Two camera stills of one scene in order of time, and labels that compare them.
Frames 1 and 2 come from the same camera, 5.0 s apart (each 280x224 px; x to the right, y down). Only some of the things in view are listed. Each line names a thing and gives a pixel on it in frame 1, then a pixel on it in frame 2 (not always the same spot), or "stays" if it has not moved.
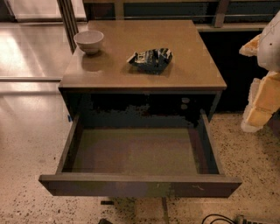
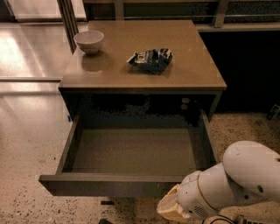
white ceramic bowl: (89, 40) stays
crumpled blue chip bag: (152, 60) stays
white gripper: (270, 48) -> (191, 197)
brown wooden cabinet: (147, 73) stays
